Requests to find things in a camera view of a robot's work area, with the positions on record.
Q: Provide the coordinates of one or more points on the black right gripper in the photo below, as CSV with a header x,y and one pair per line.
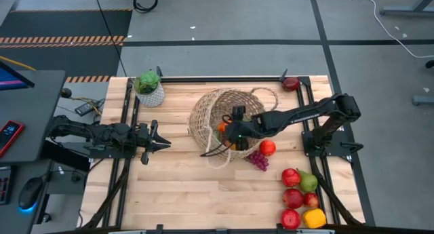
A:
x,y
242,129

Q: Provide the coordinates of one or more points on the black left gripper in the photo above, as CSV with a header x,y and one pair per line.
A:
x,y
144,139

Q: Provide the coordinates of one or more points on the orange fruit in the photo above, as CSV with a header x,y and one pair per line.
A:
x,y
222,127

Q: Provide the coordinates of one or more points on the red round fruit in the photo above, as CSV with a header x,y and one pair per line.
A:
x,y
268,147

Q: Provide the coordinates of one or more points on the purple grape bunch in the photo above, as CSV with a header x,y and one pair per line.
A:
x,y
259,161

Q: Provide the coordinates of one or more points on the yellow bell pepper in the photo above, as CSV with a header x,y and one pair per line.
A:
x,y
314,218

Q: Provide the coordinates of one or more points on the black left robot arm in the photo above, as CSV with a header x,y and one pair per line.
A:
x,y
84,132

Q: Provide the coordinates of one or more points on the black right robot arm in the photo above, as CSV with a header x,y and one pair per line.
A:
x,y
305,115

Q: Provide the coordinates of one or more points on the white triangle-patterned plant pot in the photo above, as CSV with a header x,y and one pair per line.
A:
x,y
152,98

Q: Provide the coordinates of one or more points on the green artificial plant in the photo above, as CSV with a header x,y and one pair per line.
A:
x,y
147,81

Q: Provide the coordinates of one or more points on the dark red apple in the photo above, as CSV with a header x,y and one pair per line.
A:
x,y
291,83

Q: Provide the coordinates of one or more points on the black power adapter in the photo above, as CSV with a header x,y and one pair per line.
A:
x,y
86,108

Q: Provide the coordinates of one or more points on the green pear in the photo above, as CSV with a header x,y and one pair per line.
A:
x,y
308,182

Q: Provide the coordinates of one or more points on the small red apple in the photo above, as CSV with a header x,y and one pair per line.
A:
x,y
311,200

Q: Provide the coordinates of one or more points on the dark grey desk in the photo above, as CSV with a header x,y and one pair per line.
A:
x,y
30,115

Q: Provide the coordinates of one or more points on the black computer mouse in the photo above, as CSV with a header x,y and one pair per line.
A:
x,y
30,193

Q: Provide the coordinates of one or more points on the red phone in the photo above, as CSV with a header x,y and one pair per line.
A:
x,y
10,134

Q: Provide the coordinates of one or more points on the black floor mat striped edges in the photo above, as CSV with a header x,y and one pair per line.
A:
x,y
64,23

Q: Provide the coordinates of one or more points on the monitor with blue screen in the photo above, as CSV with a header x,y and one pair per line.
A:
x,y
10,79

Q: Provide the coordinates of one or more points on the black keyboard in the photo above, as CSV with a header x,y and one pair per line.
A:
x,y
4,190

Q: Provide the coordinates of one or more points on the grey desk foot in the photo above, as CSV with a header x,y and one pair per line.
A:
x,y
424,100

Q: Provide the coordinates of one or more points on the black chair wheel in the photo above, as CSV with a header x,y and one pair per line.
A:
x,y
430,63

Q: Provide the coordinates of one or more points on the black metal table frame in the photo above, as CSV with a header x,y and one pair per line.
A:
x,y
220,79

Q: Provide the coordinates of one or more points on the grey desk leg frame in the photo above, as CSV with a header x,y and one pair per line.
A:
x,y
407,11

